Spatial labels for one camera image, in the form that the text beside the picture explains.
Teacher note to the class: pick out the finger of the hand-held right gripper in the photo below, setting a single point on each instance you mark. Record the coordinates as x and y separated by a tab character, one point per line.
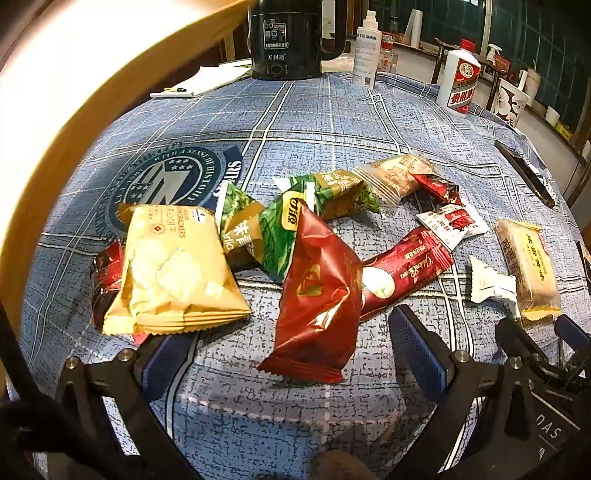
515	334
571	326

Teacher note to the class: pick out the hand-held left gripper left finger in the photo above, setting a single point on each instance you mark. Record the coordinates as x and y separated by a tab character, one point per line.
161	364

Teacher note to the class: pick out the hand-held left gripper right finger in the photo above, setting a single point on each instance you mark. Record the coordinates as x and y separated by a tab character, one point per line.
415	341

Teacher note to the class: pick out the beige cake packet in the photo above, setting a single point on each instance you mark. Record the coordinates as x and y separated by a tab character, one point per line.
528	267

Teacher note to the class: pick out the long red stick packet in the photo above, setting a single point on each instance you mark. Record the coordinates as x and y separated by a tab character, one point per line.
406	267

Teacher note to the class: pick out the yellow cracker packet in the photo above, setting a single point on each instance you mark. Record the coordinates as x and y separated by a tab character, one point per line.
171	272

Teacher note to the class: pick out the large red snack packet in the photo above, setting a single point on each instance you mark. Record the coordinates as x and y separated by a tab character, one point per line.
314	300

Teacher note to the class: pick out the green packet with yellow logo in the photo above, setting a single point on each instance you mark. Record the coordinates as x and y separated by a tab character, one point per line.
277	240

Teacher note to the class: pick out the white tray with gold edge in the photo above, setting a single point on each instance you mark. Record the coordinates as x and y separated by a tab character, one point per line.
92	55

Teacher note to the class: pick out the dark red foil packet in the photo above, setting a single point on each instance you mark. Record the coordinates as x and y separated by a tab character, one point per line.
106	281

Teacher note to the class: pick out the white red small packet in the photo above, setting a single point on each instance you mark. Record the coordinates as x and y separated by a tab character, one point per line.
455	224

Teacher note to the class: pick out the small dark red packet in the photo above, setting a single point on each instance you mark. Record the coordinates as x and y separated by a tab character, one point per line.
436	187

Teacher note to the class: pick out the black flat device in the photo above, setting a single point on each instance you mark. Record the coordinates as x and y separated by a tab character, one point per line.
524	170

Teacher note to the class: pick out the clear beige biscuit packet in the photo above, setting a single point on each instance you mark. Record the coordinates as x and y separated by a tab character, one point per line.
397	177

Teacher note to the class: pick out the blue plaid tablecloth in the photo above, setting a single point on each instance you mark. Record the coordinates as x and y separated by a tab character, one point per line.
323	115

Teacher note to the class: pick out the white ceramic jug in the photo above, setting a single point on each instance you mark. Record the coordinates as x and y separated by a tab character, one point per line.
532	85

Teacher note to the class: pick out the white liquor bottle red label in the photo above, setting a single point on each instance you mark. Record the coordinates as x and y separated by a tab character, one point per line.
457	83

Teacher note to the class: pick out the dark wooden chair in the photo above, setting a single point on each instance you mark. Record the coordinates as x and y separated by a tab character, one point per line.
443	60

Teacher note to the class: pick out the white notebook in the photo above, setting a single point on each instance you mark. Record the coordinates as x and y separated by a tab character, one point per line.
203	81

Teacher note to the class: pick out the glass bottle with red label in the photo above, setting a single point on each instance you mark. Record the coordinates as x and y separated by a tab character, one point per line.
387	55

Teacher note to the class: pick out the white spray bottle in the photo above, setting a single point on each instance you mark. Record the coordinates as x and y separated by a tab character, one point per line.
367	50

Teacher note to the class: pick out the black electric kettle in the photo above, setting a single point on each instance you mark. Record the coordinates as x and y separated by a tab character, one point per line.
286	41

